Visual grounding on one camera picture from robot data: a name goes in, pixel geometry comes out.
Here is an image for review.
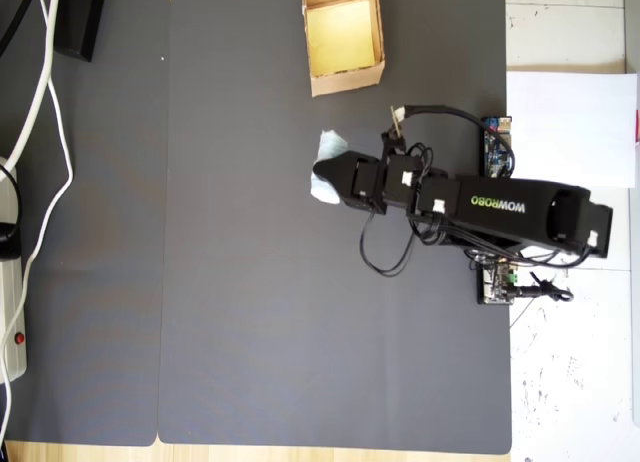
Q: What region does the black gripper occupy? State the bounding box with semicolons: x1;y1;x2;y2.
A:
311;152;390;217

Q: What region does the white cloth roll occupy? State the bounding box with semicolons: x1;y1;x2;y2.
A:
308;128;350;207

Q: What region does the open cardboard box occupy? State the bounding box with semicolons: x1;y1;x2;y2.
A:
300;0;388;99

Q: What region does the large dark grey mat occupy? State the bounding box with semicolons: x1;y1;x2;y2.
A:
156;0;514;456

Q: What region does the blue circuit board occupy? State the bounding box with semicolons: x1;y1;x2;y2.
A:
478;114;517;179

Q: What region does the black motor controller board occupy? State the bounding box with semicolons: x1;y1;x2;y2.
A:
473;259;520;306

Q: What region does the white paper sheet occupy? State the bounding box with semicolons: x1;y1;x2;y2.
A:
505;70;640;190

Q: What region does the narrow dark grey mat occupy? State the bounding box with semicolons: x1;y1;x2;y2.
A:
0;0;173;448

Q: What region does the black rectangular stand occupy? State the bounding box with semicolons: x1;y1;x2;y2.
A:
53;0;109;64

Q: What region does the black power plug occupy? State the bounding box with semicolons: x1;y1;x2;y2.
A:
0;220;22;262

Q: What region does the white power strip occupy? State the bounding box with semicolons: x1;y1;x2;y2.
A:
0;155;29;383

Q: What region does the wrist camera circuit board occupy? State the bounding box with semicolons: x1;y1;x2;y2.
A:
382;104;409;151

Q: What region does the black servo cable loop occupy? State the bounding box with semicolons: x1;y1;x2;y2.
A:
358;141;437;278

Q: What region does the black sleeved camera cable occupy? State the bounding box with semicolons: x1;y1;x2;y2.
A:
402;103;490;134

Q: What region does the black barrel power cable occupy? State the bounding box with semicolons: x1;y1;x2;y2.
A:
514;271;576;304

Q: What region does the thin white cable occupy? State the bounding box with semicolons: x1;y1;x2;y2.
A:
0;0;76;433

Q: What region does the thick white cable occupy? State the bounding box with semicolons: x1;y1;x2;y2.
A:
0;0;64;171

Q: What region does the thick black cable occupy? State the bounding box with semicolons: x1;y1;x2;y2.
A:
0;0;42;53

